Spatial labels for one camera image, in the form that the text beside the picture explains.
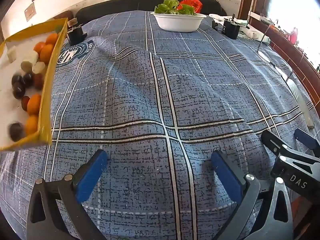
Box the white bowl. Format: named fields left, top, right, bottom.
left=150, top=12, right=207, bottom=32

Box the brown wooden ledge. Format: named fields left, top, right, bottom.
left=247, top=10, right=320, bottom=110

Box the blue plaid blanket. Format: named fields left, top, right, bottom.
left=0, top=10, right=320, bottom=240

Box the yellow cardboard tray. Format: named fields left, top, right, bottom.
left=0, top=17, right=69, bottom=152

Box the pink bottle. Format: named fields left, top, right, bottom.
left=289, top=27, right=299, bottom=43

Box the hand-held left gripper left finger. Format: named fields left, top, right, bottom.
left=26, top=149, right=108, bottom=240

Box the mandarin orange with leaf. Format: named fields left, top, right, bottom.
left=25, top=115, right=39, bottom=135

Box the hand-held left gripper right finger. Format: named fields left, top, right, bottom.
left=211, top=149, right=293, bottom=240

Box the black sofa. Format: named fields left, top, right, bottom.
left=75, top=0, right=228, bottom=24

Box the cream white cut chunk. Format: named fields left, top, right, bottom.
left=24, top=50, right=39, bottom=64
left=7, top=45, right=17, bottom=63
left=32, top=62, right=46, bottom=74

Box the black bottle with cork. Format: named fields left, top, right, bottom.
left=67, top=18, right=87, bottom=44

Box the green lettuce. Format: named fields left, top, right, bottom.
left=154, top=0, right=197, bottom=15

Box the black squat bottle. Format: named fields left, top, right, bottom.
left=221, top=14, right=242, bottom=40

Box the small wall plaque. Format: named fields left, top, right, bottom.
left=24, top=2, right=35, bottom=20

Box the red plastic bag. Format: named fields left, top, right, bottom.
left=179, top=0, right=202, bottom=13

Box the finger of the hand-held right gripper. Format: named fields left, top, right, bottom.
left=294, top=128, right=320, bottom=154
left=261, top=129, right=320, bottom=198

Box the white crumpled cloth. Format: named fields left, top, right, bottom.
left=209, top=13, right=270, bottom=46

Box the brown armchair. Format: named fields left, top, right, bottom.
left=53, top=10, right=73, bottom=20

